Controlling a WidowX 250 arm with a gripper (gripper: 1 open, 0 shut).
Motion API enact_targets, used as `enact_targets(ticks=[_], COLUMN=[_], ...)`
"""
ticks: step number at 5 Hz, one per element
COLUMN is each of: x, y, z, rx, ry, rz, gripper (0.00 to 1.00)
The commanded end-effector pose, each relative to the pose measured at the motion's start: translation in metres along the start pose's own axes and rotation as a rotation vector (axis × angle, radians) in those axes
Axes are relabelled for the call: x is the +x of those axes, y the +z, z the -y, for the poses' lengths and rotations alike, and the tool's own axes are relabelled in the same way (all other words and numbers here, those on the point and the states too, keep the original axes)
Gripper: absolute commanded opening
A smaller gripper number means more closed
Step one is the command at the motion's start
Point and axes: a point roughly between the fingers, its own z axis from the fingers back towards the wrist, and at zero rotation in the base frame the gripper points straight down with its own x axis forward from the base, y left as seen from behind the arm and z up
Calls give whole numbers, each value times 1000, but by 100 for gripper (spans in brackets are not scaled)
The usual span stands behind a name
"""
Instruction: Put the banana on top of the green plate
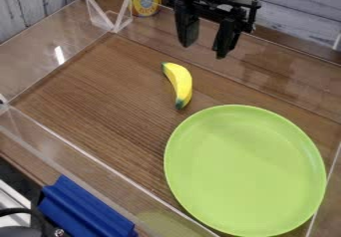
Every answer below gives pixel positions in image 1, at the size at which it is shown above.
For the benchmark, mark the clear acrylic enclosure wall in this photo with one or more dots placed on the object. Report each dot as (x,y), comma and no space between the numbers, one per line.
(48,156)

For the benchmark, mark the green plastic plate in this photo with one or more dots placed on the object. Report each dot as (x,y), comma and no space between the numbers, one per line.
(245,171)

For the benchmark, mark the blue plastic clamp block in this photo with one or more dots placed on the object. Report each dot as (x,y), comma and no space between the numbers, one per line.
(80,213)

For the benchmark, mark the yellow toy banana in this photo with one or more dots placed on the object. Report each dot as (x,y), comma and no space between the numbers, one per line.
(181,80)

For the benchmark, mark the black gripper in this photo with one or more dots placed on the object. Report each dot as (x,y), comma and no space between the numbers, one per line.
(242,11)

